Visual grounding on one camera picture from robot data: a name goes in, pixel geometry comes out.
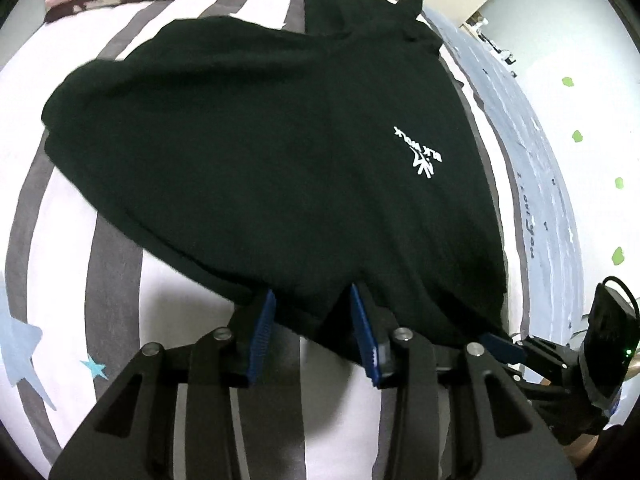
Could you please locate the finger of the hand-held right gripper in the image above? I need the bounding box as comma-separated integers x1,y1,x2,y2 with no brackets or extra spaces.
477,331,583,382

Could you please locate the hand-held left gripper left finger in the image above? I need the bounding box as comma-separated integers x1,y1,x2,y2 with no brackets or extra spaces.
48,289,278,480

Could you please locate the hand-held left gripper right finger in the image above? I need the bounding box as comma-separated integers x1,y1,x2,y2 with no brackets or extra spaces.
348,282,576,480

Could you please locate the black t-shirt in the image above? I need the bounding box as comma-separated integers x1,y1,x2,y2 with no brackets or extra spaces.
40,0,511,356

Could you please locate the light blue quilt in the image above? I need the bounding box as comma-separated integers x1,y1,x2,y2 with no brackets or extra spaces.
425,10,593,361

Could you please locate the striped star-print bed sheet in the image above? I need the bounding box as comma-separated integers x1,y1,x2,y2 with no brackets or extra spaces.
0,0,531,480

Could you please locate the cluttered white desk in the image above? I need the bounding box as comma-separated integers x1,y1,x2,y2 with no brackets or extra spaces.
465,12,518,78

